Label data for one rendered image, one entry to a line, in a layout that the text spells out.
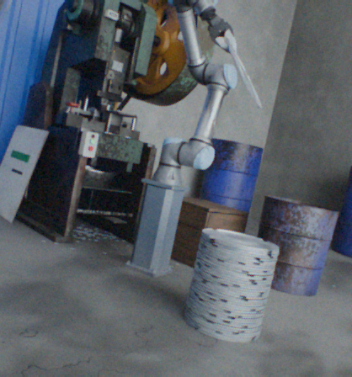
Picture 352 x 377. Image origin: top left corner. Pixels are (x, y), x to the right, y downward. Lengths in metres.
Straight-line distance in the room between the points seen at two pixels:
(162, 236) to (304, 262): 0.78
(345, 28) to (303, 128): 1.26
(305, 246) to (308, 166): 3.24
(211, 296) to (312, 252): 0.99
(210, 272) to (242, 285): 0.12
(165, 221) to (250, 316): 0.73
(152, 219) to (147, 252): 0.17
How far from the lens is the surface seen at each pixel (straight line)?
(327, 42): 5.91
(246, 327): 1.62
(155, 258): 2.15
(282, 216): 2.39
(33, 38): 3.87
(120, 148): 2.65
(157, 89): 2.97
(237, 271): 1.53
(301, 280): 2.45
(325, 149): 5.51
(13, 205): 2.82
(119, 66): 2.81
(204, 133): 2.10
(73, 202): 2.47
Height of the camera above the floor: 0.58
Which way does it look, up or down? 4 degrees down
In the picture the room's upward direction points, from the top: 12 degrees clockwise
